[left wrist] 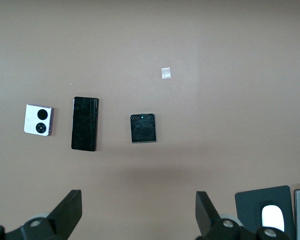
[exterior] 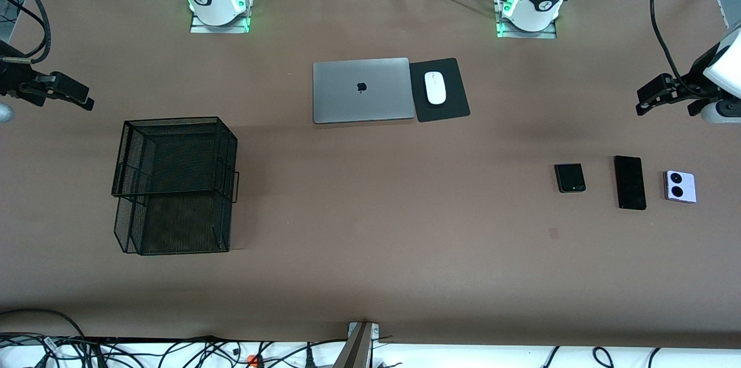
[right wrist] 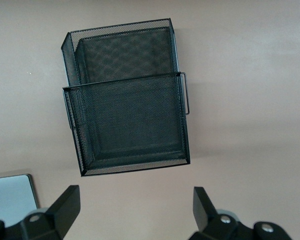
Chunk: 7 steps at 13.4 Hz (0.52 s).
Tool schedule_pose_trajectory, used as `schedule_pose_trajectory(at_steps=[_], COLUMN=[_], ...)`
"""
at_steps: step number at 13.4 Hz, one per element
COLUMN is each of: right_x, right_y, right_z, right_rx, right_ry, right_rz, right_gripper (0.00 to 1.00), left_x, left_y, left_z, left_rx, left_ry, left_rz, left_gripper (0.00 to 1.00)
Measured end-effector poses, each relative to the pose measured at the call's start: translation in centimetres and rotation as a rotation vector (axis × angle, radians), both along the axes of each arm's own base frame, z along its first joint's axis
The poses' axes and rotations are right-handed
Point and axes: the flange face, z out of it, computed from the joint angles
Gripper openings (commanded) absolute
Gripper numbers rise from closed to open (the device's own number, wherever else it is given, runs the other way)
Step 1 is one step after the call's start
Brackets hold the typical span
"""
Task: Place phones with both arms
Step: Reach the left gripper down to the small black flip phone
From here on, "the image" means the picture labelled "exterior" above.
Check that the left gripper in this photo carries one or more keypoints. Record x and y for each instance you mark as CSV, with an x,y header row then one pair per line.
x,y
698,82

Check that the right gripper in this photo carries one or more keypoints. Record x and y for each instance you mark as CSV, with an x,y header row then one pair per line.
x,y
13,80

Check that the lavender flip phone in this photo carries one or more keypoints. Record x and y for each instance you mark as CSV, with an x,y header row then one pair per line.
x,y
680,187

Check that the black slab smartphone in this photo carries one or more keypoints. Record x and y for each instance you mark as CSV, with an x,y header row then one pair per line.
x,y
630,183

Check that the black flip phone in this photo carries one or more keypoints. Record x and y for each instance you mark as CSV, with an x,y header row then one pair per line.
x,y
569,178

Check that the black mesh two-tier tray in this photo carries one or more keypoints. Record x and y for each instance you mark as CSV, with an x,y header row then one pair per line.
x,y
173,223

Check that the black mouse pad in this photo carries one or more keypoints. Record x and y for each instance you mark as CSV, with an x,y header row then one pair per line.
x,y
454,84

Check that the white computer mouse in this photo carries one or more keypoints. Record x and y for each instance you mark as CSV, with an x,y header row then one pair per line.
x,y
435,90

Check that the silver laptop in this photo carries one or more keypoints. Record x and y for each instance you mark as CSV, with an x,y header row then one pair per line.
x,y
347,102

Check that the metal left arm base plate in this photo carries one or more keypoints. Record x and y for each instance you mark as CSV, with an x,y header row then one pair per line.
x,y
527,34

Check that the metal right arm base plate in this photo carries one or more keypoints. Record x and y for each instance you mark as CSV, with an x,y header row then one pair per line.
x,y
220,28

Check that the grey metal camera post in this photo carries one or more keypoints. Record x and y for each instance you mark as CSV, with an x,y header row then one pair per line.
x,y
354,350

